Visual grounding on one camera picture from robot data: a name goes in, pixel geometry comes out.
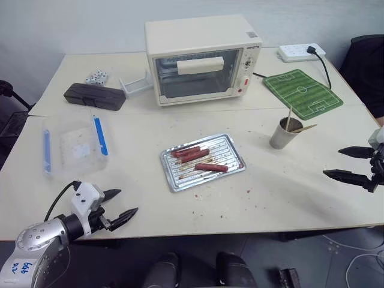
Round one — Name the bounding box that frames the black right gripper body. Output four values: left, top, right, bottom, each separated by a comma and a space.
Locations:
370, 143, 384, 183

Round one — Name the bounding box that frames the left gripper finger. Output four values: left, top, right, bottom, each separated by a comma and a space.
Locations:
108, 207, 140, 232
103, 188, 122, 202

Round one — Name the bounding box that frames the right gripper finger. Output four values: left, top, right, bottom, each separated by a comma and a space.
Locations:
322, 169, 377, 193
337, 146, 373, 160

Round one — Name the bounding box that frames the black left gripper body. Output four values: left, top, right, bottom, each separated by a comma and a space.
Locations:
88, 208, 113, 235

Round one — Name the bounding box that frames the clear box with blue latches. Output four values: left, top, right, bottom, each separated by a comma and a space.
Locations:
40, 115, 112, 178

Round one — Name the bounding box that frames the dark rounded shape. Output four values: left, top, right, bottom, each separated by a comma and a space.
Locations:
216, 251, 257, 288
148, 252, 181, 288

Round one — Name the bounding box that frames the grey metal cup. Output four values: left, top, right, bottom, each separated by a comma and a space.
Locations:
269, 117, 304, 150

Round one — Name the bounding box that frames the black office chair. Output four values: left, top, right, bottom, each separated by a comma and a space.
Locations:
340, 34, 384, 119

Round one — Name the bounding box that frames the green football field mat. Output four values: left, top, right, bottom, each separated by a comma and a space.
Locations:
262, 68, 344, 121

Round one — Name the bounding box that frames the red sausage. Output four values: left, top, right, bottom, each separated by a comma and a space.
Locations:
175, 148, 211, 164
194, 162, 229, 173
171, 146, 201, 158

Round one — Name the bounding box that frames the black oblong case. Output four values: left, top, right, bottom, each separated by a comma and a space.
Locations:
62, 82, 127, 112

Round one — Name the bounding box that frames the silver ribbed baking tray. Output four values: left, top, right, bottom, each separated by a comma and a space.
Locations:
159, 133, 247, 193

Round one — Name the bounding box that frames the black mesh basket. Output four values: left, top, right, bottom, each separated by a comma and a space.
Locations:
0, 110, 29, 169

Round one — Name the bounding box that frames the white power strip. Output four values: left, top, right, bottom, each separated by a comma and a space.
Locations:
277, 43, 327, 63

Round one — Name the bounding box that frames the small black floor object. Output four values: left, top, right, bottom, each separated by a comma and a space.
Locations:
278, 267, 301, 288

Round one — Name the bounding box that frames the black stand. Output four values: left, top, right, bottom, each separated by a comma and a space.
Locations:
0, 80, 37, 112

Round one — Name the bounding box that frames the cream toaster oven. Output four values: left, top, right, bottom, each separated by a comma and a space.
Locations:
144, 13, 263, 107

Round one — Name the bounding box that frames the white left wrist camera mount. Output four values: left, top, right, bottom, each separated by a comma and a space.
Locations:
71, 181, 106, 238

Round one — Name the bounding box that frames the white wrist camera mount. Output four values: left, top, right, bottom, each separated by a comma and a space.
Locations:
71, 181, 106, 238
368, 125, 384, 150

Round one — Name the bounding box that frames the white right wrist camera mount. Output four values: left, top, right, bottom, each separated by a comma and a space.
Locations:
368, 125, 384, 150

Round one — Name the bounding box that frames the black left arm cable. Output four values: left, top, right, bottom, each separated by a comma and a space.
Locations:
44, 181, 80, 223

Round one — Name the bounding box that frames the white floor cable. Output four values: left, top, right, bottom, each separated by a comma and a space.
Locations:
322, 233, 384, 288

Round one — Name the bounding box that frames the black plug with cable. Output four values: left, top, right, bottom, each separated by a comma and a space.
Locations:
305, 46, 332, 90

